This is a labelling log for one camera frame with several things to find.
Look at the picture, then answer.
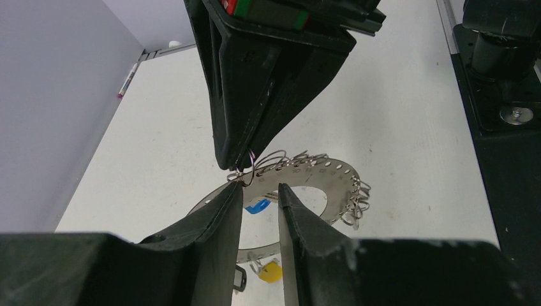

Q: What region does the aluminium right side rail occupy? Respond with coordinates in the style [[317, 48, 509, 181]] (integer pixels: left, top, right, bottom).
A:
[[436, 0, 458, 55]]

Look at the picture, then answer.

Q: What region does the aluminium back rail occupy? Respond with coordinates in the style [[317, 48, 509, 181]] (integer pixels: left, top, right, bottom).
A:
[[138, 41, 196, 62]]

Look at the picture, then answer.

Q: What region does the aluminium rail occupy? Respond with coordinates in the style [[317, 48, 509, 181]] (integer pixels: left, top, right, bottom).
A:
[[436, 0, 458, 55], [138, 41, 196, 62]]

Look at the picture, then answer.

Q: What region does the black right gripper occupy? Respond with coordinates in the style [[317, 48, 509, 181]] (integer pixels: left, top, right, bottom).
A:
[[184, 1, 386, 170]]

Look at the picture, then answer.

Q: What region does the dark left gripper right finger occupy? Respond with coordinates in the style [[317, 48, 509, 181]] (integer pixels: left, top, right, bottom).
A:
[[278, 184, 536, 305]]

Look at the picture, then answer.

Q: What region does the pink white marker pen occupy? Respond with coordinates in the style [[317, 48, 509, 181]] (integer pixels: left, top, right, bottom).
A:
[[117, 62, 140, 99]]

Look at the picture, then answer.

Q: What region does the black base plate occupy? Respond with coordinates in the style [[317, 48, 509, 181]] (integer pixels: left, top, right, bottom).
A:
[[451, 24, 540, 284]]

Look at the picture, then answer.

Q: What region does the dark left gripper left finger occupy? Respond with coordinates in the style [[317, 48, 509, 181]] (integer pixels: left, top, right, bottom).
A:
[[1, 182, 243, 305]]

